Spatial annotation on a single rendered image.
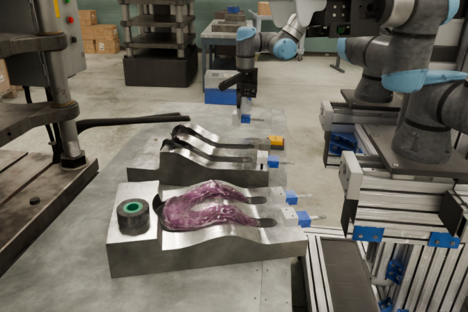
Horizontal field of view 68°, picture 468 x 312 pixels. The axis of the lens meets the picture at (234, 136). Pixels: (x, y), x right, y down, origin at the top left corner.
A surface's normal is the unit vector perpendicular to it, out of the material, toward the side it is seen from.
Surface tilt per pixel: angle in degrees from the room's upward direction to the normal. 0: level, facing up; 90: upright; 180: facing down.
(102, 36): 84
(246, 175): 90
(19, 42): 90
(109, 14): 90
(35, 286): 0
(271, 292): 0
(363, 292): 0
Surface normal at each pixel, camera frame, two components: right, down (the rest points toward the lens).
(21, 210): 0.02, -0.91
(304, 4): 0.54, 0.24
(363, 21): 0.34, 0.27
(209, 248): 0.18, 0.41
